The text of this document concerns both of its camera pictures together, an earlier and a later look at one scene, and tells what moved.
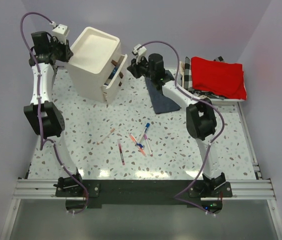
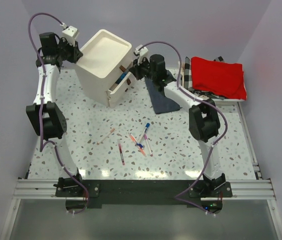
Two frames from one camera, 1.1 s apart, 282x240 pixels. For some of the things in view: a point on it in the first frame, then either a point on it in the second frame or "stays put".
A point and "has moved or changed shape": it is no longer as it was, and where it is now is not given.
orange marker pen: [132, 136] stays put
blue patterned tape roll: [111, 76] to [124, 74]
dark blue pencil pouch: [161, 103] stays put
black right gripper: [134, 67] stays put
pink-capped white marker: [147, 143] stays put
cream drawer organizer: [97, 64] has moved or changed shape
